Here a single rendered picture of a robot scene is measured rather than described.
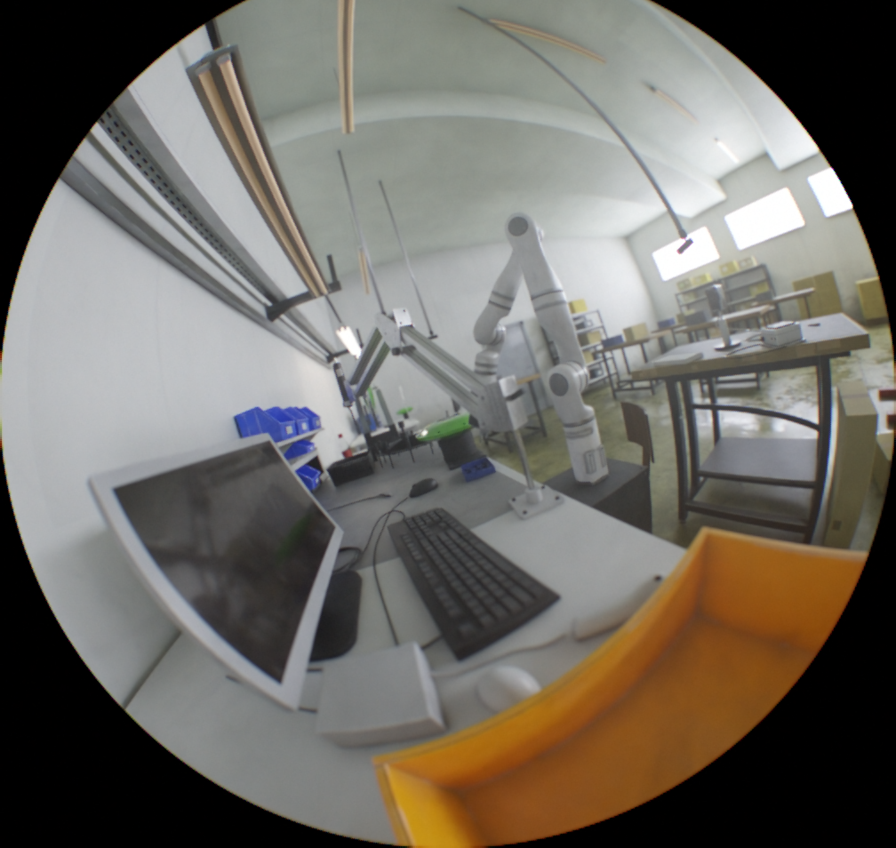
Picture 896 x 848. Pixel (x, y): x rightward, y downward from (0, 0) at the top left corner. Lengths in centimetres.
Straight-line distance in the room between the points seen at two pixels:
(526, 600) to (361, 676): 22
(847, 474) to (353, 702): 174
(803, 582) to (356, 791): 41
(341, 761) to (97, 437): 73
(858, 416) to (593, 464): 129
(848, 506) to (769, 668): 146
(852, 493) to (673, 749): 153
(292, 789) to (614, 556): 50
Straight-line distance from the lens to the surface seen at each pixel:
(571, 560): 46
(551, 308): 72
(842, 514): 180
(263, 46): 314
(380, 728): 32
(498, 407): 55
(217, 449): 51
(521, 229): 77
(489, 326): 79
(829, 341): 141
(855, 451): 164
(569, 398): 72
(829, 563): 30
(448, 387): 65
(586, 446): 75
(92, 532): 75
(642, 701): 32
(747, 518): 178
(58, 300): 87
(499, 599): 40
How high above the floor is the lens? 122
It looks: 3 degrees down
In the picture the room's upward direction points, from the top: 18 degrees counter-clockwise
